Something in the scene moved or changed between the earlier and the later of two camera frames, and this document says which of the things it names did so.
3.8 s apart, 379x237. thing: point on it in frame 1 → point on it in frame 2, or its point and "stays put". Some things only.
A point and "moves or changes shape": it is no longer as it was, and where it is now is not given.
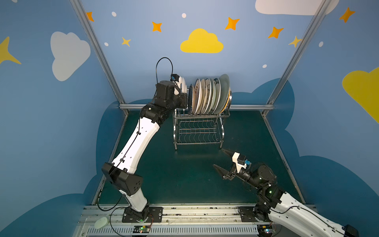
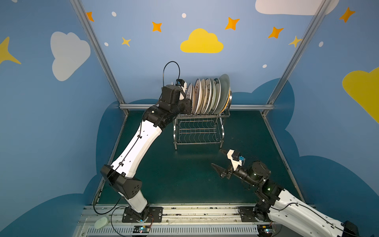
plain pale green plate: x=225 y=91 stays put
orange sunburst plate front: x=198 y=98 stays put
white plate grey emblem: x=208 y=95 stays put
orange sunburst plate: x=183 y=87 moves or changes shape
